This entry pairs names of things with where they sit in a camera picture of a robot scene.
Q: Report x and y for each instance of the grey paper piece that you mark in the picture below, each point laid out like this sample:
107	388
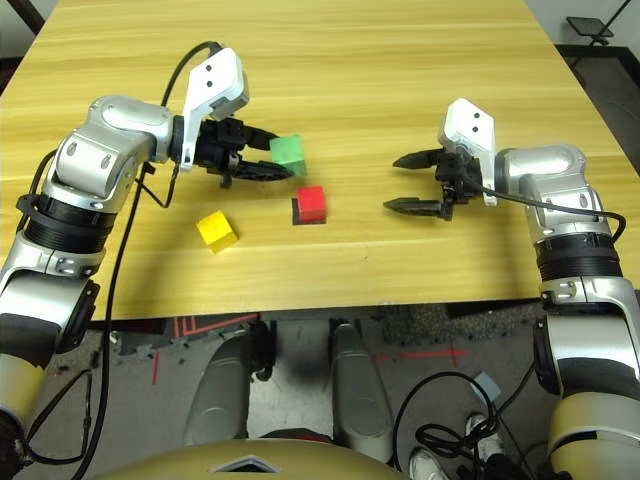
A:
486	385

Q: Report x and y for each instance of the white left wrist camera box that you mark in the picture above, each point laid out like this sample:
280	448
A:
217	77

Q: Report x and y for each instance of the khaki robot torso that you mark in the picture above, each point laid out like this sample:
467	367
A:
240	457

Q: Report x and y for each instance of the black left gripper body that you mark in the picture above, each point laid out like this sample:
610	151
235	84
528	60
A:
217	145

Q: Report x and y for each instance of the green wooden block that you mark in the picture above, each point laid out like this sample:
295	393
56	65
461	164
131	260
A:
289	152

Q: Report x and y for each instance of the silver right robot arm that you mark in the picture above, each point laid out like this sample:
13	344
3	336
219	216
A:
575	300

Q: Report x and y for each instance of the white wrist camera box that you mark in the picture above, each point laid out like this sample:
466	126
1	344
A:
470	125
217	77

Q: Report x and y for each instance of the grey robot leg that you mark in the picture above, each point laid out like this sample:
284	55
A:
357	390
217	395

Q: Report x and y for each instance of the grey right robot leg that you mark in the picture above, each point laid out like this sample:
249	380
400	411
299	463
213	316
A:
357	390

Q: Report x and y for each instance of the black mat with red lines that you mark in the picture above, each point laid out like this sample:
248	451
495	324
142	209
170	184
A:
210	325

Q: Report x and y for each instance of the yellow wooden block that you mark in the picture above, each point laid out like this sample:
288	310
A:
216	232

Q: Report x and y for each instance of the white bystander shoe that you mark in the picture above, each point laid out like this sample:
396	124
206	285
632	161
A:
425	465
482	430

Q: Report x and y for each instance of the grey left robot leg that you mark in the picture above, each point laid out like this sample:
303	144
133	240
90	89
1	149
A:
217	395

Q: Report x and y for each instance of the black diagonal bar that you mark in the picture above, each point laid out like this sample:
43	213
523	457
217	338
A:
30	15

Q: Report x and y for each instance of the black square marker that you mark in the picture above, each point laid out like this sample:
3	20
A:
295	212

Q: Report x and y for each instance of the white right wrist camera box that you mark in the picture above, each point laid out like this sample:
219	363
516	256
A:
470	125

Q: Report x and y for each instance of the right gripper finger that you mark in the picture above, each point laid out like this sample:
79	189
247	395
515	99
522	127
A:
415	206
420	160

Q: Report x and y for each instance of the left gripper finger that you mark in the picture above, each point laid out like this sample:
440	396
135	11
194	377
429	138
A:
257	139
260	171

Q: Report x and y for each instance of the black stand with flat plate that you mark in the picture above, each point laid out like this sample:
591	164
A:
590	26

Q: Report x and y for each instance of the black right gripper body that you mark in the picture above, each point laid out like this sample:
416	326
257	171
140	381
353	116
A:
457	175

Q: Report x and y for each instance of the red wooden block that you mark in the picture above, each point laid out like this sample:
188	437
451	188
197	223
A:
312	204

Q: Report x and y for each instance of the red tape cross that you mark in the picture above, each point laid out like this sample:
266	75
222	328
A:
452	356

